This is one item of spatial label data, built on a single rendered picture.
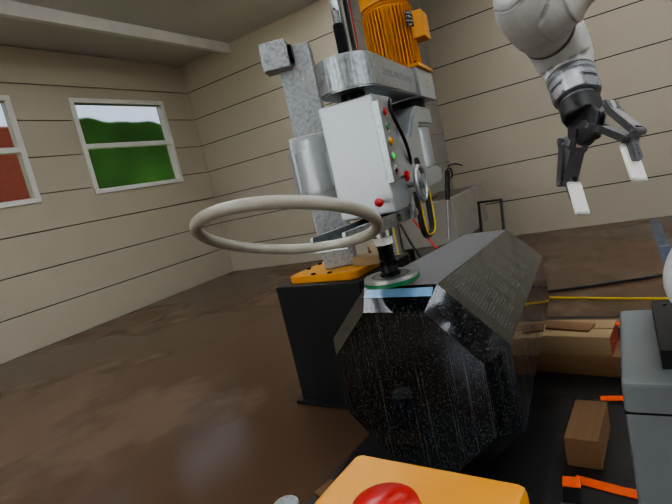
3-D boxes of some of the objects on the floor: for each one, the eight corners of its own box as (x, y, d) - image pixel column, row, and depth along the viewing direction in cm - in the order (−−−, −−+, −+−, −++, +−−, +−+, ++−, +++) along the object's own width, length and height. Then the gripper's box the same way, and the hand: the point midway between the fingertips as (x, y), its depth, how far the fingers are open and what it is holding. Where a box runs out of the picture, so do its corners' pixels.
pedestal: (297, 403, 295) (268, 289, 284) (353, 358, 347) (331, 260, 337) (389, 415, 256) (360, 283, 245) (437, 362, 308) (415, 252, 298)
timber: (602, 470, 178) (598, 441, 176) (567, 465, 185) (562, 437, 183) (611, 427, 201) (607, 401, 200) (579, 424, 208) (575, 399, 207)
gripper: (523, 134, 104) (547, 226, 97) (610, 52, 81) (649, 163, 74) (553, 136, 106) (579, 226, 99) (645, 55, 83) (687, 164, 76)
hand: (607, 193), depth 87 cm, fingers open, 13 cm apart
